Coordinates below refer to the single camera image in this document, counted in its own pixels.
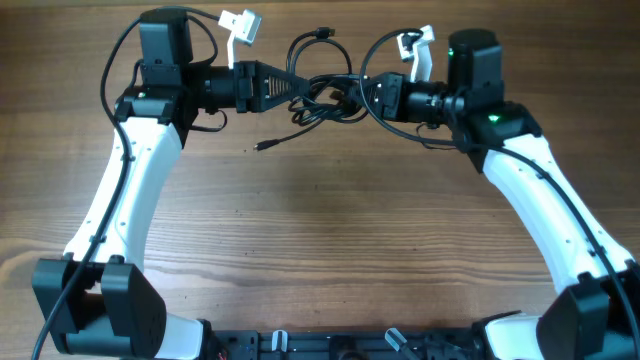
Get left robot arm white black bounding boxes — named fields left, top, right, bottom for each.
left=32, top=6, right=310, bottom=359

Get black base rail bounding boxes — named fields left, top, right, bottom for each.
left=200, top=328, right=485, bottom=360

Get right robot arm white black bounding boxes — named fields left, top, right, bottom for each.
left=356, top=27, right=639, bottom=359

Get black USB cables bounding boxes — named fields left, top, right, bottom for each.
left=253, top=27, right=371, bottom=152

